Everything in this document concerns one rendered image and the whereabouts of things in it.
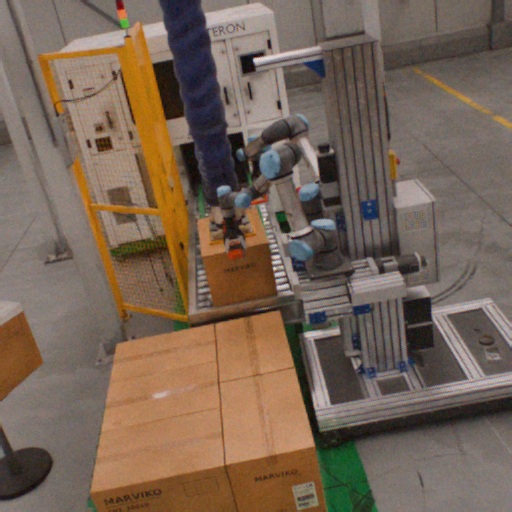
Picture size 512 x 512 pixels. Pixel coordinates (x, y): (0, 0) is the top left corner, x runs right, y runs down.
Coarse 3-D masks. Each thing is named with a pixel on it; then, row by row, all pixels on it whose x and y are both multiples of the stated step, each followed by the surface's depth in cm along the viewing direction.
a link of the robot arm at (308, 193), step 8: (312, 184) 358; (304, 192) 353; (312, 192) 351; (320, 192) 355; (304, 200) 354; (312, 200) 353; (320, 200) 356; (304, 208) 357; (312, 208) 355; (320, 208) 358
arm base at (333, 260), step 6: (324, 252) 313; (330, 252) 313; (336, 252) 315; (318, 258) 316; (324, 258) 314; (330, 258) 313; (336, 258) 315; (342, 258) 318; (318, 264) 317; (324, 264) 314; (330, 264) 314; (336, 264) 315; (342, 264) 318
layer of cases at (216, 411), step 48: (192, 336) 378; (240, 336) 369; (144, 384) 343; (192, 384) 336; (240, 384) 328; (288, 384) 322; (144, 432) 308; (192, 432) 302; (240, 432) 296; (288, 432) 291; (96, 480) 285; (144, 480) 280; (192, 480) 282; (240, 480) 284; (288, 480) 287
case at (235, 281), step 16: (256, 224) 405; (208, 240) 396; (256, 240) 383; (208, 256) 377; (224, 256) 378; (256, 256) 381; (208, 272) 381; (224, 272) 382; (240, 272) 384; (256, 272) 385; (272, 272) 386; (224, 288) 387; (240, 288) 388; (256, 288) 390; (272, 288) 391; (224, 304) 392
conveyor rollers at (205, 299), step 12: (204, 204) 571; (204, 216) 547; (264, 216) 524; (276, 252) 459; (276, 264) 443; (204, 276) 443; (276, 276) 427; (204, 288) 428; (288, 288) 411; (204, 300) 417
